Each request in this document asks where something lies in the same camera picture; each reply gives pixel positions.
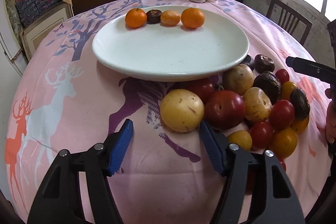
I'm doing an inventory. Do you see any large orange mandarin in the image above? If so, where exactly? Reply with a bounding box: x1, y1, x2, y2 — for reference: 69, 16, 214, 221
181, 8, 205, 29

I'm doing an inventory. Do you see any red cherry tomato middle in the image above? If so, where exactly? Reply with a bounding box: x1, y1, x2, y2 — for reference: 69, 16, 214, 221
269, 100, 295, 131

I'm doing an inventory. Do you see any dark fruit behind plate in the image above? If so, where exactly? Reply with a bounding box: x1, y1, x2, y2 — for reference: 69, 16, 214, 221
241, 55, 255, 71

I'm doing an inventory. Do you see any yellow passion fruit front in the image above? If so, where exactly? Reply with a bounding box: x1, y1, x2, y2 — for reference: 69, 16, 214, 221
159, 89, 205, 133

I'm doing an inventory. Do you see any yellow speckled fruit upper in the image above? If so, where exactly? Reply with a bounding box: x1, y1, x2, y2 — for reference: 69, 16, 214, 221
222, 64, 254, 96

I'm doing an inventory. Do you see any red cherry tomato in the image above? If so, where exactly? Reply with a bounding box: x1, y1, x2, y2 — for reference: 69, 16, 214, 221
269, 100, 295, 131
275, 69, 290, 84

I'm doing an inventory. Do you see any pink deer print tablecloth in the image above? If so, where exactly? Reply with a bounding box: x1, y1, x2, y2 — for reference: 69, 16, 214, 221
5, 0, 331, 223

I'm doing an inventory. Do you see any dark fruit far right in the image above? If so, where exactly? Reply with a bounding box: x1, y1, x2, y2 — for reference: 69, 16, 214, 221
290, 88, 310, 121

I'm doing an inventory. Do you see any white ceramic plate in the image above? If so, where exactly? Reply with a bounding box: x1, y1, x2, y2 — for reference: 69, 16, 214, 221
92, 10, 249, 82

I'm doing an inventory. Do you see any small orange mandarin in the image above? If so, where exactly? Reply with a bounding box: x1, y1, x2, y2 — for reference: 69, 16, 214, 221
125, 8, 147, 28

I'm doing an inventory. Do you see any framed picture leaning on wall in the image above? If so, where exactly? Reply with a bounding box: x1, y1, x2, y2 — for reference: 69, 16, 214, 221
20, 0, 74, 61

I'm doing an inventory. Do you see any yellow speckled fruit middle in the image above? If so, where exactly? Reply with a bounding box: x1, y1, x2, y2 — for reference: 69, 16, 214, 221
243, 87, 272, 122

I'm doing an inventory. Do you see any dark brown fruit on plate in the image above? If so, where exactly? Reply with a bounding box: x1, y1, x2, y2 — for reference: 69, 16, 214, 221
146, 9, 162, 24

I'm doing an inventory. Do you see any small orange fruit on plate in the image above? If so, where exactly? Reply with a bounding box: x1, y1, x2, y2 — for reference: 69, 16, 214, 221
161, 10, 181, 27

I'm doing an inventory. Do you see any yellow speckled fruit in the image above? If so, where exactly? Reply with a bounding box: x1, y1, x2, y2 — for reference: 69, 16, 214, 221
243, 87, 272, 122
222, 64, 254, 96

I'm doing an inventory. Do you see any dark brown fruit top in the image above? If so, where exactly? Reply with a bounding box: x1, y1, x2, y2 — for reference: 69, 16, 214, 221
255, 54, 275, 73

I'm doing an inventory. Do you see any person's hand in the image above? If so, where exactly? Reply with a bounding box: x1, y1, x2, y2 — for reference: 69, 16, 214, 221
325, 88, 336, 144

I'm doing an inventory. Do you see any red cherry tomato right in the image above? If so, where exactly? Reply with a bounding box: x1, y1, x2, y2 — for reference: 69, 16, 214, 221
275, 69, 290, 84

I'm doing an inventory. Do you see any large red tomato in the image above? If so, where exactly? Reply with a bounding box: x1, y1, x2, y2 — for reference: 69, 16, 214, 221
203, 90, 245, 130

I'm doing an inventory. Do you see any orange cherry tomato low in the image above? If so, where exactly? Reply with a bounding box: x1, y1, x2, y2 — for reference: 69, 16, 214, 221
268, 127, 298, 159

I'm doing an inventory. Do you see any dark wooden chair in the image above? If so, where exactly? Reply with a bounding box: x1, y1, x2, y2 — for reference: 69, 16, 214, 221
266, 0, 312, 46

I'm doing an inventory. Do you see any dark purple passion fruit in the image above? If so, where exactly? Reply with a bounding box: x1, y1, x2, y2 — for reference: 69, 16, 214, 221
253, 72, 281, 105

